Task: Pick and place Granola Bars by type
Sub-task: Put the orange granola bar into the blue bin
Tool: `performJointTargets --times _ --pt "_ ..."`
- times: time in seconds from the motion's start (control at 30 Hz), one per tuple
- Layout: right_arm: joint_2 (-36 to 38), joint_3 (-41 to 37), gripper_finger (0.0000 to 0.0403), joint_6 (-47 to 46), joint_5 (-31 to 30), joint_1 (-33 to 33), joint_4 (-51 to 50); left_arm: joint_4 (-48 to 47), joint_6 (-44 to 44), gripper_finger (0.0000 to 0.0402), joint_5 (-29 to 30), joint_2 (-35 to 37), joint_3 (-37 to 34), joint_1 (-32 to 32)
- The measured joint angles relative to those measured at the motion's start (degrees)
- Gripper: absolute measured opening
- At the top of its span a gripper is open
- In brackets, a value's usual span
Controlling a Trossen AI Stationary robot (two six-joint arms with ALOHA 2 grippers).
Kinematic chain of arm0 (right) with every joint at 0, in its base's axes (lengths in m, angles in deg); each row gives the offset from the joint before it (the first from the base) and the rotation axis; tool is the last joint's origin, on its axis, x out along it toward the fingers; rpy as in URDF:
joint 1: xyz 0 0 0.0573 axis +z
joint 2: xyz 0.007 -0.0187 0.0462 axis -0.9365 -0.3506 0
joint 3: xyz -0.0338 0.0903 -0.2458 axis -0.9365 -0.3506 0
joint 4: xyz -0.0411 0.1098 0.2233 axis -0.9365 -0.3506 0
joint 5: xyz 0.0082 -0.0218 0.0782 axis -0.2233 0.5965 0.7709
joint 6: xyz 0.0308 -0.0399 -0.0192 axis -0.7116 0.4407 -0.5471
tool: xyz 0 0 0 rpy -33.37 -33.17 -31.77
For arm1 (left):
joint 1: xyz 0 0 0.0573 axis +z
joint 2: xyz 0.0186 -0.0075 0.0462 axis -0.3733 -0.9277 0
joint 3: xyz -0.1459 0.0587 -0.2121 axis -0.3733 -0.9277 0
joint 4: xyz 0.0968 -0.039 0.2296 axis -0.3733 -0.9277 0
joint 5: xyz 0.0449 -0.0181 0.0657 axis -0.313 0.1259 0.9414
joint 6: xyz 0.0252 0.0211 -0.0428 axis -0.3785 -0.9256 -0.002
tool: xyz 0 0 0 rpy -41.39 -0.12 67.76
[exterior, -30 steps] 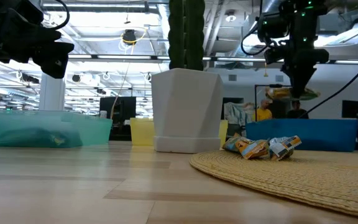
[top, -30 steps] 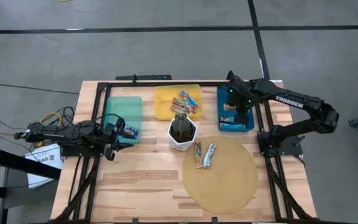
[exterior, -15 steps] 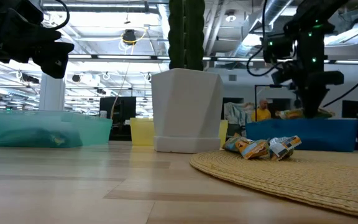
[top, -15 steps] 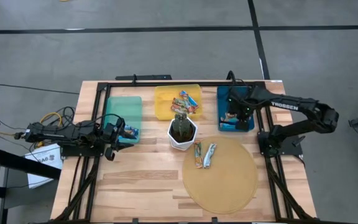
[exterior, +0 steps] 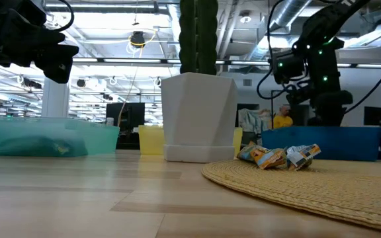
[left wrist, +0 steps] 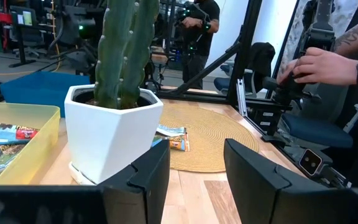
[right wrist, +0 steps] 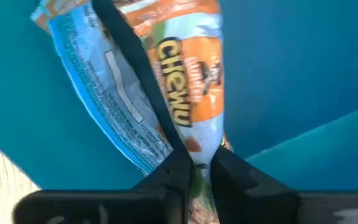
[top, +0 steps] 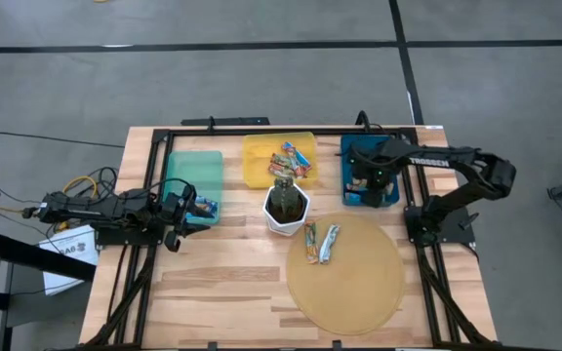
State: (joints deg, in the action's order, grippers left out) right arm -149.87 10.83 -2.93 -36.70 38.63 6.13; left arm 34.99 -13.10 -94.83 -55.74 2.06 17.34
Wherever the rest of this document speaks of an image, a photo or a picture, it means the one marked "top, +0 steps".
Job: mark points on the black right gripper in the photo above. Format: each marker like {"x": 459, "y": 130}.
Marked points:
{"x": 373, "y": 166}

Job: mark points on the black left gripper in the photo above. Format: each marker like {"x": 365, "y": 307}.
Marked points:
{"x": 176, "y": 209}

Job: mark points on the purple blue granola bar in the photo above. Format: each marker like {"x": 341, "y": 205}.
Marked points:
{"x": 206, "y": 208}

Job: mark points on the small pale blue granola bar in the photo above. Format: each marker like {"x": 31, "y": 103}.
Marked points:
{"x": 353, "y": 199}

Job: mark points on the blue red granola bar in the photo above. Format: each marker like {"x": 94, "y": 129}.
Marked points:
{"x": 296, "y": 157}

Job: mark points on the red grey granola bar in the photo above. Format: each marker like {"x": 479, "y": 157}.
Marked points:
{"x": 283, "y": 174}

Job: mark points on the green brown granola bar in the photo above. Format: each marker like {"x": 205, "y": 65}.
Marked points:
{"x": 279, "y": 163}

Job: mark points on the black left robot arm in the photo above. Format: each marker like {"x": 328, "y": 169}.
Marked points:
{"x": 91, "y": 209}

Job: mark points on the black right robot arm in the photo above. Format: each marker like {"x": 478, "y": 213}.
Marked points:
{"x": 427, "y": 162}

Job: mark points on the silver white granola bar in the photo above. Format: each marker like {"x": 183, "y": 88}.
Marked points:
{"x": 329, "y": 244}

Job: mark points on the orange blue granola bar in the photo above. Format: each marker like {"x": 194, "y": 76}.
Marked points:
{"x": 311, "y": 244}

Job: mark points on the blue plastic bin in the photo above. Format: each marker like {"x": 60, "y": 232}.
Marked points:
{"x": 347, "y": 163}

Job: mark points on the translucent teal plastic bin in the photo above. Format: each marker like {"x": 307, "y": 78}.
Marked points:
{"x": 193, "y": 170}

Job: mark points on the translucent yellow plastic bin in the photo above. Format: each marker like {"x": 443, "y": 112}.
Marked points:
{"x": 256, "y": 161}

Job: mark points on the tall green cactus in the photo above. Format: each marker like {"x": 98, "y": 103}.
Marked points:
{"x": 285, "y": 192}

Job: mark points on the white hexagonal plant pot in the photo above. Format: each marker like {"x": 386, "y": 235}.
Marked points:
{"x": 286, "y": 230}

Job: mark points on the round woven straw mat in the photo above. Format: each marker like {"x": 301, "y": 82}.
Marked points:
{"x": 354, "y": 292}

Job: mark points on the flat black bar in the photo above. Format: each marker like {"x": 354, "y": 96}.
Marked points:
{"x": 222, "y": 121}

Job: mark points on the white paper bag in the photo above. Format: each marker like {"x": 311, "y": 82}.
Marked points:
{"x": 68, "y": 258}

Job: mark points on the black beam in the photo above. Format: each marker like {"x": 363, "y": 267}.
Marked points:
{"x": 42, "y": 256}

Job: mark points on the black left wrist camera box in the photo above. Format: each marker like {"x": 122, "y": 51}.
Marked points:
{"x": 172, "y": 242}

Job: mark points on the black aluminium rig frame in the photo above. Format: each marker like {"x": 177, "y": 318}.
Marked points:
{"x": 212, "y": 131}

